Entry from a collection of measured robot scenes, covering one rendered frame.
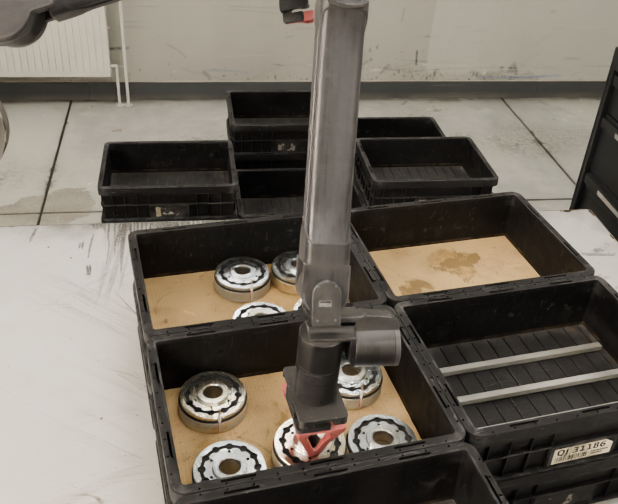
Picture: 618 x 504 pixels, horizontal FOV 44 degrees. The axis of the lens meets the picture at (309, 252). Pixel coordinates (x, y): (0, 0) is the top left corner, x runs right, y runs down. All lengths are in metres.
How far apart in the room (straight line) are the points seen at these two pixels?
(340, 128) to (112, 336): 0.80
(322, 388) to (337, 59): 0.40
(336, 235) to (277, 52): 3.35
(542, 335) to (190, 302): 0.64
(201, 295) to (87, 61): 2.80
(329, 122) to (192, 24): 3.27
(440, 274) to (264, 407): 0.50
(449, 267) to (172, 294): 0.55
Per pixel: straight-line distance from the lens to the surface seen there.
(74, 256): 1.79
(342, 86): 0.91
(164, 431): 1.05
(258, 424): 1.19
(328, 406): 1.01
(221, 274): 1.43
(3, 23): 0.89
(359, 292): 1.37
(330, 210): 0.91
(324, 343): 0.94
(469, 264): 1.57
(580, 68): 4.78
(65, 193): 3.45
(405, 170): 2.61
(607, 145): 2.82
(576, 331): 1.48
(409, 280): 1.50
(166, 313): 1.39
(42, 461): 1.36
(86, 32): 4.07
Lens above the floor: 1.70
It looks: 34 degrees down
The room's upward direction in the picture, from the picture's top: 4 degrees clockwise
